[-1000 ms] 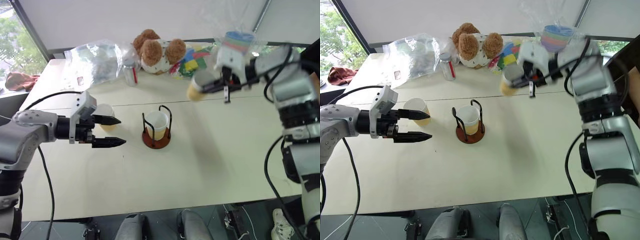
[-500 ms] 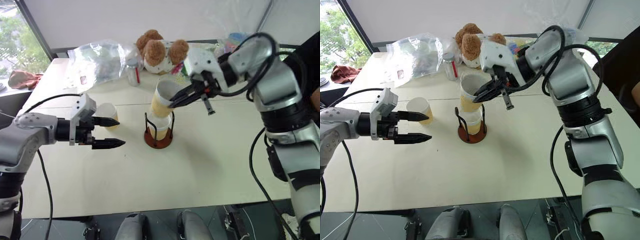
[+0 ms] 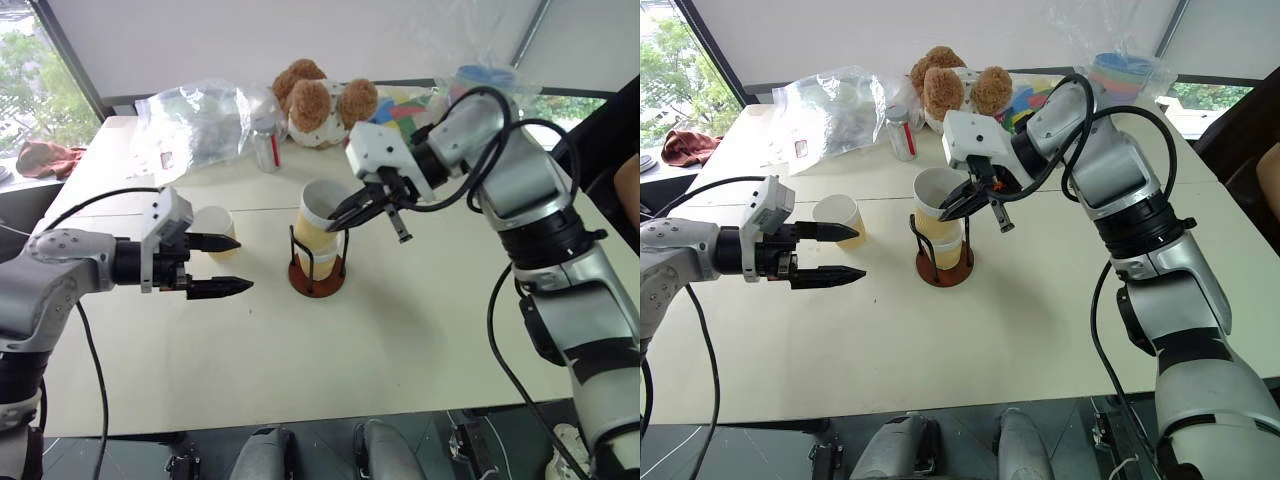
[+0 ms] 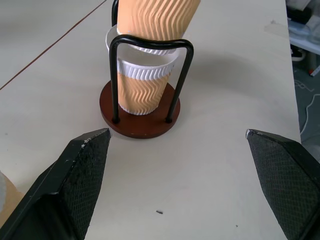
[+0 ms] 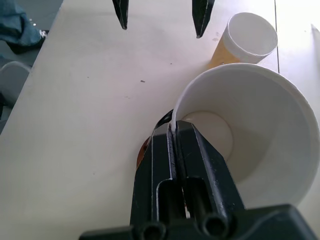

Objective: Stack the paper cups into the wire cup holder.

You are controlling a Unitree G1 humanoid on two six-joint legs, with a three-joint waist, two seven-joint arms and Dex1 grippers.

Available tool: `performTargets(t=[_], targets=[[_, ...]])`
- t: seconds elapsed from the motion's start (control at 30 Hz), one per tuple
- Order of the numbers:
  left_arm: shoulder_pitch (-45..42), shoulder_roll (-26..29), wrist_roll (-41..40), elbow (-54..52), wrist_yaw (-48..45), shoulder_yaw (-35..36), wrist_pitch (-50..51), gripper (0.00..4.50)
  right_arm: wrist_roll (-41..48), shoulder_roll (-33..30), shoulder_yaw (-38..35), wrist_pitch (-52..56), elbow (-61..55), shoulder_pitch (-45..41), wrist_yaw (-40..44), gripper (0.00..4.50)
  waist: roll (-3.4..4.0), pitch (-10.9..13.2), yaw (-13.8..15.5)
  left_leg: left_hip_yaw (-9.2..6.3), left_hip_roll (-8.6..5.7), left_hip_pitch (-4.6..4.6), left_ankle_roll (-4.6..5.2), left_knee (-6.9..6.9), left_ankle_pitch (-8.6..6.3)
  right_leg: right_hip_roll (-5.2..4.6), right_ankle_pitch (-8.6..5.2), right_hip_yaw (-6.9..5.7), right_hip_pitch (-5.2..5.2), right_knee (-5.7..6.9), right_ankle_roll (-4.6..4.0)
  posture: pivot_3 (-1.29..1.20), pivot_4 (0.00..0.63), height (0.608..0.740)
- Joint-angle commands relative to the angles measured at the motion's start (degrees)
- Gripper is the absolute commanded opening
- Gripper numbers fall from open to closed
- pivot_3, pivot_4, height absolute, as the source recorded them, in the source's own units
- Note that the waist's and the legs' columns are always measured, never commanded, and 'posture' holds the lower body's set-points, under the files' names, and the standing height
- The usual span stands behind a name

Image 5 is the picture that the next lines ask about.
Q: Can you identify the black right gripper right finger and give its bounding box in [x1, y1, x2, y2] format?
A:
[174, 120, 246, 219]

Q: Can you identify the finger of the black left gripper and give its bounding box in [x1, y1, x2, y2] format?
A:
[190, 0, 217, 39]
[111, 0, 131, 31]

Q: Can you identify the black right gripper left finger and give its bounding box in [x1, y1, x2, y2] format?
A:
[129, 109, 186, 224]

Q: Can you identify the large white paper cup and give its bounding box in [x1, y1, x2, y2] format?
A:
[136, 62, 320, 216]

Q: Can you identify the orange paper cup white inside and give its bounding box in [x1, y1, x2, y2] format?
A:
[206, 12, 279, 70]

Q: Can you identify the black shoe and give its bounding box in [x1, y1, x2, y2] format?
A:
[4, 29, 50, 55]

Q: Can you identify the blue denim fabric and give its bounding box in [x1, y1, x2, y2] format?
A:
[0, 0, 42, 46]

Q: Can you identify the grey rounded bin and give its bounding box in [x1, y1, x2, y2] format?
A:
[0, 60, 31, 107]

